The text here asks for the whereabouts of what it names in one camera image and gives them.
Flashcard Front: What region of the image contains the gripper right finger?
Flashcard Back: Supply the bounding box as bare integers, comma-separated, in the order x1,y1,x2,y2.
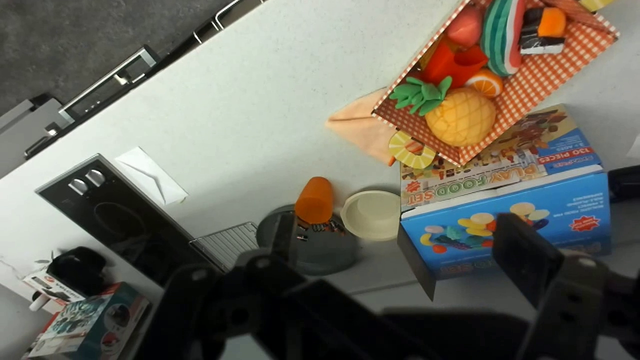
492,212,640,360

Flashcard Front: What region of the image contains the small wire rack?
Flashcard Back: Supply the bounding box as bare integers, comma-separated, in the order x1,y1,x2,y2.
189,221,260,273

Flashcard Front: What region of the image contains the black glass cooktop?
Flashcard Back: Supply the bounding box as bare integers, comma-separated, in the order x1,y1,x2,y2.
35,153,223,288

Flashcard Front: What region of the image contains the toy sushi piece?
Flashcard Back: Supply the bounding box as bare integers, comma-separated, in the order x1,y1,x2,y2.
518,6,568,55

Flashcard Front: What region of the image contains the toy watermelon slice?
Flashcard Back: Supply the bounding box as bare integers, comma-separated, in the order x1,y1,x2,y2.
480,0,527,77

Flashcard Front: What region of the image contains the pink toy peach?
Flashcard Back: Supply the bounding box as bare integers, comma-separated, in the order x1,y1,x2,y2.
446,4,484,49

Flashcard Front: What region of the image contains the cream plastic bowl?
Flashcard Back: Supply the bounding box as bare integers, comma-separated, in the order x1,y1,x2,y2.
340,190,402,242

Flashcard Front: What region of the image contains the red toy pepper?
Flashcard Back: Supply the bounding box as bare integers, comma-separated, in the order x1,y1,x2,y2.
424,37,489,89

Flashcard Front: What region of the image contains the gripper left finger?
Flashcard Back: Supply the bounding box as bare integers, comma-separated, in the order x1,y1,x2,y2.
135,212,311,360

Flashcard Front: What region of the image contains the toy pineapple ring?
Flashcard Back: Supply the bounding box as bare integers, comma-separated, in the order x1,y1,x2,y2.
388,130,437,170

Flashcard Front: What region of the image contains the toy pineapple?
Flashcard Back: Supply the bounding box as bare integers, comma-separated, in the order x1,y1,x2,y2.
389,76,497,148

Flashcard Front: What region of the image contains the black object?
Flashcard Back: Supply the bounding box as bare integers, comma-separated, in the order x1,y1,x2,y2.
607,164,640,203

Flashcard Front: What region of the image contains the toy orange half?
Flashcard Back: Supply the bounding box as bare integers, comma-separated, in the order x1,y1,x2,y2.
465,68,504,98

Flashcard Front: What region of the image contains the orange checkered basket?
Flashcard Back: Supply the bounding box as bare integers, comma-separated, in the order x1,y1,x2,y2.
371,0,621,167

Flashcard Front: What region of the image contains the colourful toy box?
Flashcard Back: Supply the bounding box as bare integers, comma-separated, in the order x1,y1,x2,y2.
27,282,151,360

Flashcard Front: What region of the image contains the small white box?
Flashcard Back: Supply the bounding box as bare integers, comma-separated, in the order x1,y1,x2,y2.
22,270,87,307

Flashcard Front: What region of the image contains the blue play food box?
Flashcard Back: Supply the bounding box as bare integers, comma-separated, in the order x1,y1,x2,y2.
397,103,613,302

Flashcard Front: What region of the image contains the grey round plate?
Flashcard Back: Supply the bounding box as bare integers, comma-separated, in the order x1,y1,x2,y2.
256,204,360,276

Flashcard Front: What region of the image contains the peach cloth napkin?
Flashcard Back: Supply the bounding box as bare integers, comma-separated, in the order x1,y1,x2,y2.
325,87,402,166

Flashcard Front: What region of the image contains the white folded paper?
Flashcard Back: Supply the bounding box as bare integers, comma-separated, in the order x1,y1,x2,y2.
114,146,189,206

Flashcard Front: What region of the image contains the black bag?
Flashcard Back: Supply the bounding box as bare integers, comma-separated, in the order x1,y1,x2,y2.
46,246,108,297

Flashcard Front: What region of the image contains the orange plastic cup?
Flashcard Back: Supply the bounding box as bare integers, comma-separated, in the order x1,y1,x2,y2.
294,176,334,225

